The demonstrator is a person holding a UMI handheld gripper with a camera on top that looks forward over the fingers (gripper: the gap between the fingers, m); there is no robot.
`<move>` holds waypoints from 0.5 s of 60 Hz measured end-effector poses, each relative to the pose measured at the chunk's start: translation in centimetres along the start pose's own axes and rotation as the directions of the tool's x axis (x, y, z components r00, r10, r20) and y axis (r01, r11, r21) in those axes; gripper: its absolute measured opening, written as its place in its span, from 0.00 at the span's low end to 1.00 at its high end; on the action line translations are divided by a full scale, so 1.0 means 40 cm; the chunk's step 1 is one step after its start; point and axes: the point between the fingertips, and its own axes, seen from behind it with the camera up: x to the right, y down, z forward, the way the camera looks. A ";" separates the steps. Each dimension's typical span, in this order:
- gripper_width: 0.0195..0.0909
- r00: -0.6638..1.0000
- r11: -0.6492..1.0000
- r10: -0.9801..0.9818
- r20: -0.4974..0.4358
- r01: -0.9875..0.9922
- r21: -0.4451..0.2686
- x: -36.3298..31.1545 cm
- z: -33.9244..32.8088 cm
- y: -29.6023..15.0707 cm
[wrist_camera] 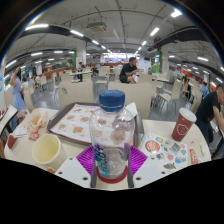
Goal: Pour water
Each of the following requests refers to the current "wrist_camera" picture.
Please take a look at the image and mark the person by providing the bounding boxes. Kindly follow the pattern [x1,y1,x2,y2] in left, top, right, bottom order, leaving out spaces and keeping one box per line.
[118,56,140,84]
[181,74,193,101]
[194,83,224,144]
[199,81,210,100]
[8,66,28,113]

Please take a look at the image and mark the beige dining table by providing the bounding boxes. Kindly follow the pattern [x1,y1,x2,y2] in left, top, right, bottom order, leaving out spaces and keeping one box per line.
[0,104,18,134]

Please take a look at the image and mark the red cardboard box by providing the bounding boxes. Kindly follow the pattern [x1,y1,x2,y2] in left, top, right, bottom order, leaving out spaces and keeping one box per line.
[6,133,18,150]

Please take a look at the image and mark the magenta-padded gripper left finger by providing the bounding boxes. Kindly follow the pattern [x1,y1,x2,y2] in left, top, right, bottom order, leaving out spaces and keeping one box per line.
[55,144,100,190]

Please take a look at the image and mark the white napkin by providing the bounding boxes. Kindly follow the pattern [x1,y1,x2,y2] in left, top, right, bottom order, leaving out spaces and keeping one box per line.
[124,102,139,118]

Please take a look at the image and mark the dark food tray paper liner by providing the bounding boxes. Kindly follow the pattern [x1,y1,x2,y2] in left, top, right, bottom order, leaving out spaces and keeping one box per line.
[46,101,145,148]

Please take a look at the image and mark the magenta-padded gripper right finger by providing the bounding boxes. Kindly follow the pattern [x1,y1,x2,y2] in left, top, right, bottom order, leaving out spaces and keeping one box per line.
[126,143,169,189]

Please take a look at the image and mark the white paper card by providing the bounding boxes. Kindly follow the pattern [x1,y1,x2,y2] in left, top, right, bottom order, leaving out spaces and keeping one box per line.
[13,124,29,138]

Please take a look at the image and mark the ceiling lights group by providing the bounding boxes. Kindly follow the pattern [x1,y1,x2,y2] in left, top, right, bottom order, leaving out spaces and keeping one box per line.
[4,9,224,84]

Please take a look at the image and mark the red paper cup white lid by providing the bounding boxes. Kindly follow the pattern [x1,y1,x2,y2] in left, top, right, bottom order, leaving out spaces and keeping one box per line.
[171,107,198,143]

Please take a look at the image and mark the printed sticker leaflet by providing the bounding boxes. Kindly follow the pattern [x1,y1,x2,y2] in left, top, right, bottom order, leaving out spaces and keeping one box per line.
[138,131,189,171]

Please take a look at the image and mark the ceiling air conditioner unit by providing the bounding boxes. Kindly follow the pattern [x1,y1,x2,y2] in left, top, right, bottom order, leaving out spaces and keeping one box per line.
[87,21,108,33]

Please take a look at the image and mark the cream paper cup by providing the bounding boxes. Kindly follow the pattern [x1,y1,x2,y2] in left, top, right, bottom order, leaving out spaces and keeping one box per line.
[31,133,69,172]

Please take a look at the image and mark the red sauce sachet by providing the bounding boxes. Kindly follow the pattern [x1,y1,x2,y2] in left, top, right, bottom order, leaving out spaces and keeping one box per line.
[188,148,199,165]

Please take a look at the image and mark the beige dining chair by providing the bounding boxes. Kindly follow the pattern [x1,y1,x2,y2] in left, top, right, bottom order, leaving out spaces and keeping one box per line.
[107,81,153,119]
[58,80,96,109]

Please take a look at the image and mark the fried ring snack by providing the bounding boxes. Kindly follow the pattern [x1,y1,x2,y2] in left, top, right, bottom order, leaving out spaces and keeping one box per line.
[45,166,57,175]

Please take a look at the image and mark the clear water bottle blue cap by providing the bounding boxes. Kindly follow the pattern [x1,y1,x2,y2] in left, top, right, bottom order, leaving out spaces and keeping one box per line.
[88,89,137,180]

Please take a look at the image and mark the crumpled food wrapper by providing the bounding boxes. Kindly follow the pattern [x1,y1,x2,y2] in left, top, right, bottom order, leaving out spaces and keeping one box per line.
[20,109,50,141]

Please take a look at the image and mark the beige dining chairs group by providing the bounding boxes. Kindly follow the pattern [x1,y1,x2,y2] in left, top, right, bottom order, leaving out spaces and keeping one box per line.
[29,64,183,105]

